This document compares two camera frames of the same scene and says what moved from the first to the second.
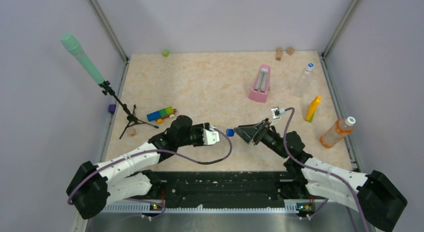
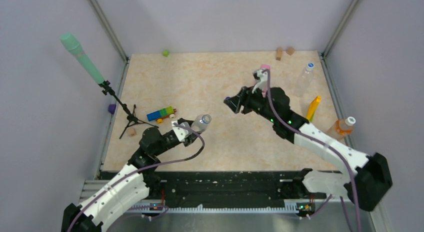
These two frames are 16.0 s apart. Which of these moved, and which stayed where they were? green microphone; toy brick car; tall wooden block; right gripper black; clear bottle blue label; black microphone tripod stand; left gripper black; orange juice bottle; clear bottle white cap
Moved: right gripper black; left gripper black; clear bottle blue label
Stayed: toy brick car; orange juice bottle; tall wooden block; clear bottle white cap; green microphone; black microphone tripod stand
